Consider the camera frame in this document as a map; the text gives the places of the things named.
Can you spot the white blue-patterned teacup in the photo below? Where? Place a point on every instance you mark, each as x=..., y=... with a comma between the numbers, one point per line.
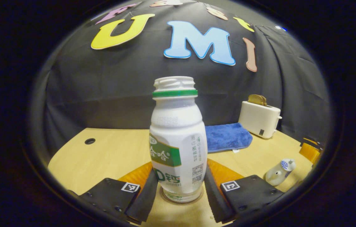
x=275, y=177

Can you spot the white toaster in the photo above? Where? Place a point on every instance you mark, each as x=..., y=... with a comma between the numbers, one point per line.
x=258, y=121

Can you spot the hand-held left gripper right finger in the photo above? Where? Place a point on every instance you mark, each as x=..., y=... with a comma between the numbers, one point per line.
x=214, y=198

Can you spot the round wooden coaster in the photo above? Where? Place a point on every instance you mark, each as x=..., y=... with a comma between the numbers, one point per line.
x=164, y=198

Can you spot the white green-label water bottle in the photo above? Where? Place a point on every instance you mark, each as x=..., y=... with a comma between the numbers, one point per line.
x=178, y=132

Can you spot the brown toast slice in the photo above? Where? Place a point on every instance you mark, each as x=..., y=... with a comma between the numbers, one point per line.
x=257, y=100

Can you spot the black table grommet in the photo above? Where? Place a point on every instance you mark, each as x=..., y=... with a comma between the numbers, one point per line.
x=89, y=141

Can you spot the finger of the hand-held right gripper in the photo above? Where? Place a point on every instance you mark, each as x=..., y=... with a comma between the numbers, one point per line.
x=309, y=153

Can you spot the blue towel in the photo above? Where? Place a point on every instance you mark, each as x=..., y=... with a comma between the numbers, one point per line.
x=226, y=137

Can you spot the black backdrop cloth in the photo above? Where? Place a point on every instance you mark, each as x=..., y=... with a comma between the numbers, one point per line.
x=102, y=88

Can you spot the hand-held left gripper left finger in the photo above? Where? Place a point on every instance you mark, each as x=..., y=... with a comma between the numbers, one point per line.
x=143, y=201

